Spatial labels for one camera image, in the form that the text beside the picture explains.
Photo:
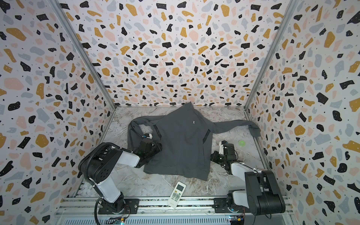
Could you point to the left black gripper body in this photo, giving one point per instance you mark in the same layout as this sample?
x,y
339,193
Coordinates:
x,y
154,149

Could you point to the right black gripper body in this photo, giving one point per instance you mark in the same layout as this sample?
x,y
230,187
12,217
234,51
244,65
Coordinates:
x,y
218,155

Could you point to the dark grey zip jacket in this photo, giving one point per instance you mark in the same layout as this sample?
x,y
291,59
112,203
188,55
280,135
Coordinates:
x,y
186,138

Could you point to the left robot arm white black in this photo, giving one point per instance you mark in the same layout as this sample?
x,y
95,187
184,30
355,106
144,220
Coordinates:
x,y
98,165

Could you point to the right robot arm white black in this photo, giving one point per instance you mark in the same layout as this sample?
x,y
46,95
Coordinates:
x,y
261,195

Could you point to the white remote control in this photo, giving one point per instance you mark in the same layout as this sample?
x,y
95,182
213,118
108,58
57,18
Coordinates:
x,y
176,195

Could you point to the white perforated vent strip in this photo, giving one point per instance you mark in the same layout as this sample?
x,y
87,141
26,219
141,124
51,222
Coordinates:
x,y
191,220

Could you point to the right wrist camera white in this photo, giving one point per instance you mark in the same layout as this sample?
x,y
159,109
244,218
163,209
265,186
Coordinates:
x,y
221,147

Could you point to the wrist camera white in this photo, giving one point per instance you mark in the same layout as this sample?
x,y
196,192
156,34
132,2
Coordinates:
x,y
147,135
221,147

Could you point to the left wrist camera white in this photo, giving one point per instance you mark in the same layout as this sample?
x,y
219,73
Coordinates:
x,y
147,135

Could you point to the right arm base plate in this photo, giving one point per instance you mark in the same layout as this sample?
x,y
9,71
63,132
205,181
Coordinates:
x,y
223,205

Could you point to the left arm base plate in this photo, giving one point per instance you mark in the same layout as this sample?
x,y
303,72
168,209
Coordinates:
x,y
120,207

